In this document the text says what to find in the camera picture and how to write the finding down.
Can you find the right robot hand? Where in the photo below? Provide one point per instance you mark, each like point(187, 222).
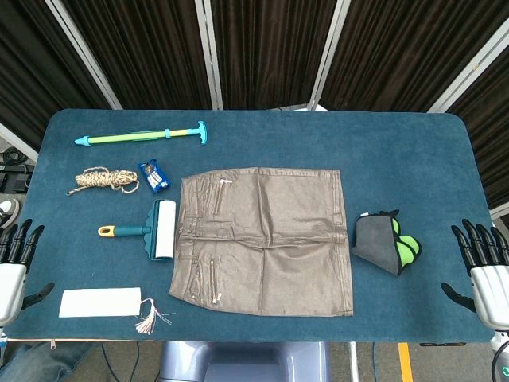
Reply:
point(491, 290)

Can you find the white bookmark with pink tassel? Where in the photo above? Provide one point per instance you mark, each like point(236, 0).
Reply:
point(99, 302)

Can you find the blue velvet table cover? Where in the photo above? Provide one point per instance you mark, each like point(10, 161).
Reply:
point(278, 139)

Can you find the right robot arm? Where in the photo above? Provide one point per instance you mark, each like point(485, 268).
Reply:
point(502, 358)

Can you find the green teal toy water pump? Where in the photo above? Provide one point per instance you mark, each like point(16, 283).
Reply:
point(119, 138)

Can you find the white table leg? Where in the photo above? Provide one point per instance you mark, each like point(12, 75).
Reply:
point(353, 362)

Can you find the blue snack packet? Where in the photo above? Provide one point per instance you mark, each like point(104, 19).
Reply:
point(155, 176)

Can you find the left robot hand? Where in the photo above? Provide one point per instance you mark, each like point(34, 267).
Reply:
point(12, 286)

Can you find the dark folding screen white frames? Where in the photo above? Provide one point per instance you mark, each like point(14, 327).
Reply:
point(270, 51)

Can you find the grey and green folded cloth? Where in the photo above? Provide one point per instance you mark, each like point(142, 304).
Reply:
point(374, 242)

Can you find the black and white shoe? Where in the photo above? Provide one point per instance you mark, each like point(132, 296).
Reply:
point(8, 211)

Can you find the grey-blue robot torso base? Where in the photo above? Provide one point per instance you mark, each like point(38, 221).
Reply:
point(246, 364)

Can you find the brown shiny skirt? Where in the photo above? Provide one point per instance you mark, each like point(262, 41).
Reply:
point(278, 258)

